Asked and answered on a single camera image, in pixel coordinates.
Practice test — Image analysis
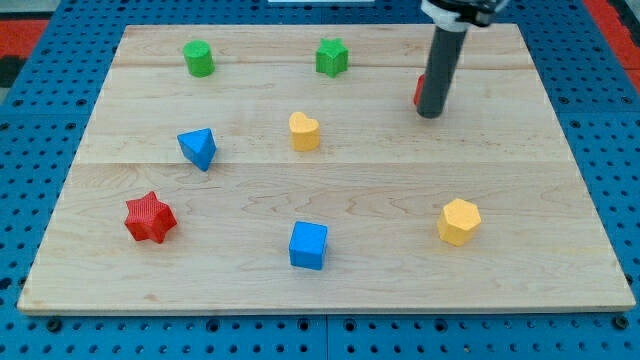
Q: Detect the yellow hexagon block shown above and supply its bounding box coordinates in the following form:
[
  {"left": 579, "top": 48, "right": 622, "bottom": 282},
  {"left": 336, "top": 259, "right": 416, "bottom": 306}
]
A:
[{"left": 436, "top": 198, "right": 482, "bottom": 246}]

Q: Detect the yellow heart block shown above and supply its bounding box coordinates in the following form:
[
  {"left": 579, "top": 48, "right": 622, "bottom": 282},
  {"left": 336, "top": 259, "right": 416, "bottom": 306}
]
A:
[{"left": 289, "top": 112, "right": 320, "bottom": 152}]

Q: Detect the blue triangular prism block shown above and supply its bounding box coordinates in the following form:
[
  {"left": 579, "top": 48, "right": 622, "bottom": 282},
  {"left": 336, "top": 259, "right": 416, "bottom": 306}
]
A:
[{"left": 177, "top": 128, "right": 217, "bottom": 172}]

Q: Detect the light wooden board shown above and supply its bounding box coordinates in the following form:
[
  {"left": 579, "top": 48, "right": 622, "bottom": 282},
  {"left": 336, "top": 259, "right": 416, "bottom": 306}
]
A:
[{"left": 18, "top": 24, "right": 635, "bottom": 316}]

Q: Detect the blue cube block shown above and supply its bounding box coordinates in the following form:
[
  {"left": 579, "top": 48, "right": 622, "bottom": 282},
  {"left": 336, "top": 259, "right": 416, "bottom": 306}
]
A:
[{"left": 289, "top": 221, "right": 328, "bottom": 270}]

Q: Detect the green cylinder block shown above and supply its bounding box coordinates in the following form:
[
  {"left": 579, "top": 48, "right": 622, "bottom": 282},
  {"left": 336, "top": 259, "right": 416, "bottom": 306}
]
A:
[{"left": 183, "top": 40, "right": 215, "bottom": 77}]

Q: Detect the red star block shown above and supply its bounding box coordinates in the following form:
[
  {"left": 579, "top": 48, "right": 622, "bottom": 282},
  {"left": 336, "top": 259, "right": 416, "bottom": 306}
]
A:
[{"left": 124, "top": 191, "right": 177, "bottom": 244}]

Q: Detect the green star block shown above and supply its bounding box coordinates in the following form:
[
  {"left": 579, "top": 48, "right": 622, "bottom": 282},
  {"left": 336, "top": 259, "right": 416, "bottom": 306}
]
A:
[{"left": 315, "top": 38, "right": 349, "bottom": 78}]

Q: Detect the red block behind pointer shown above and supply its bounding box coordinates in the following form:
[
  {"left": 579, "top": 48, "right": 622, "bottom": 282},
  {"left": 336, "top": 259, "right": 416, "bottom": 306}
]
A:
[{"left": 413, "top": 74, "right": 425, "bottom": 107}]

